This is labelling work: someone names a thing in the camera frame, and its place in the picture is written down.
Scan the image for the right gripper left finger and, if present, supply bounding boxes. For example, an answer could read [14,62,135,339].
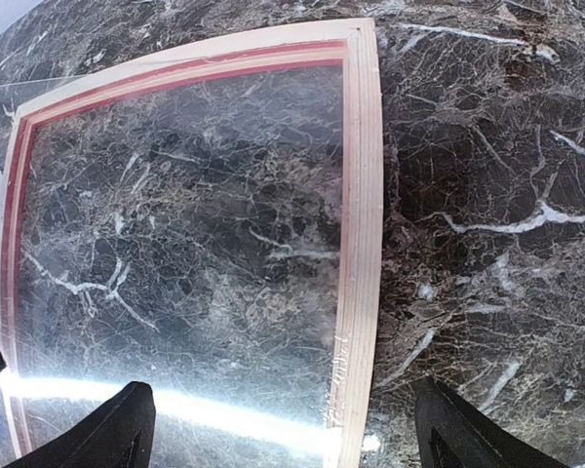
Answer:
[10,381,156,468]

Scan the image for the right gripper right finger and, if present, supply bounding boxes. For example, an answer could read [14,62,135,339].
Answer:
[414,376,563,468]

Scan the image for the red wooden picture frame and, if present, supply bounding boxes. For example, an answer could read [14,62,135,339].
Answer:
[0,19,383,467]

